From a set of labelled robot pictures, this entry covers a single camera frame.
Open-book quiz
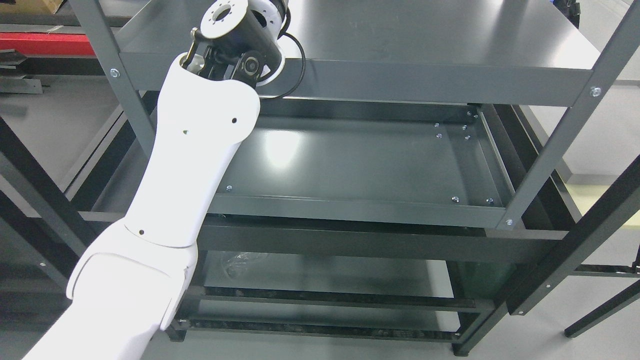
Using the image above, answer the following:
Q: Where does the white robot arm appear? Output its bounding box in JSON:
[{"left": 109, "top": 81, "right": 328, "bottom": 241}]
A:
[{"left": 24, "top": 0, "right": 290, "bottom": 360}]

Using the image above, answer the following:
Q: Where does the grey metal shelf unit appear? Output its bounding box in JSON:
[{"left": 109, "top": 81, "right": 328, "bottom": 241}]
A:
[{"left": 71, "top": 0, "right": 639, "bottom": 356}]

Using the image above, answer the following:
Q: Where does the red metal beam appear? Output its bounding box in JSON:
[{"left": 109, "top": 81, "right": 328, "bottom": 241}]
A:
[{"left": 0, "top": 32, "right": 96, "bottom": 57}]

